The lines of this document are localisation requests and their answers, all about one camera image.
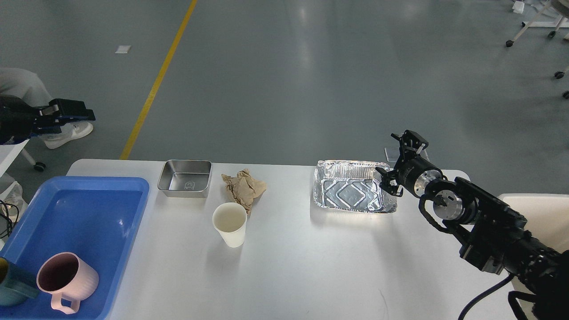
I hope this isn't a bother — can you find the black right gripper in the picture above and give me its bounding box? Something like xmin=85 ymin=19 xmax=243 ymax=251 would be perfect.
xmin=376 ymin=130 xmax=443 ymax=198

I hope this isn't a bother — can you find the crumpled brown paper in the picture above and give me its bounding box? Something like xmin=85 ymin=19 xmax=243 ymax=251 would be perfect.
xmin=221 ymin=168 xmax=268 ymax=216

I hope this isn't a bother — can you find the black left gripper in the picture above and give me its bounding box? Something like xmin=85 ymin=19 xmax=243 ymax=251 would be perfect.
xmin=0 ymin=94 xmax=96 ymax=145

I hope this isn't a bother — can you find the person in white clothes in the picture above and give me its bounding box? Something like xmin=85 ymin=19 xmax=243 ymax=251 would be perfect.
xmin=0 ymin=67 xmax=94 ymax=150

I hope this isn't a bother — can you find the black wheeled chair base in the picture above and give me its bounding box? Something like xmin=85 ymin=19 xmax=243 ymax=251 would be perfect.
xmin=554 ymin=64 xmax=569 ymax=99

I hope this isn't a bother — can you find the white paper cup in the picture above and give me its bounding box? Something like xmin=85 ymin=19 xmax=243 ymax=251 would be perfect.
xmin=212 ymin=202 xmax=248 ymax=248

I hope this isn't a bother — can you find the aluminium foil tray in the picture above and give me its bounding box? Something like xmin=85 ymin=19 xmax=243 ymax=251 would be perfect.
xmin=313 ymin=160 xmax=397 ymax=213

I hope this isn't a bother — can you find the teal mug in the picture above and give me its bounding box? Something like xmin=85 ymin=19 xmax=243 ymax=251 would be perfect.
xmin=0 ymin=257 xmax=40 ymax=307

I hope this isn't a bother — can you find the white wheeled cart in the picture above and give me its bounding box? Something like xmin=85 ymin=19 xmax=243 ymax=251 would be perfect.
xmin=505 ymin=0 xmax=569 ymax=48

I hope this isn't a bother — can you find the stainless steel rectangular tray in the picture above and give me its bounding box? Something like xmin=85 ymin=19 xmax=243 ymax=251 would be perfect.
xmin=158 ymin=160 xmax=212 ymax=198

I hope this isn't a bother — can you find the blue plastic tray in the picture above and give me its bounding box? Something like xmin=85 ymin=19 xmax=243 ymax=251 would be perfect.
xmin=0 ymin=176 xmax=150 ymax=320

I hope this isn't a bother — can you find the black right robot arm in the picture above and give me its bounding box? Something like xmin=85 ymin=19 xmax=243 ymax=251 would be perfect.
xmin=375 ymin=130 xmax=569 ymax=320

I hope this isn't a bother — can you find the pink plastic mug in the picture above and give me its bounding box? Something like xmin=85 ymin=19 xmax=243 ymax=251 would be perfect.
xmin=36 ymin=252 xmax=100 ymax=315

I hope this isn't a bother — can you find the white bin right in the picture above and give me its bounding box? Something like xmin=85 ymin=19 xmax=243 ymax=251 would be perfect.
xmin=497 ymin=194 xmax=569 ymax=320

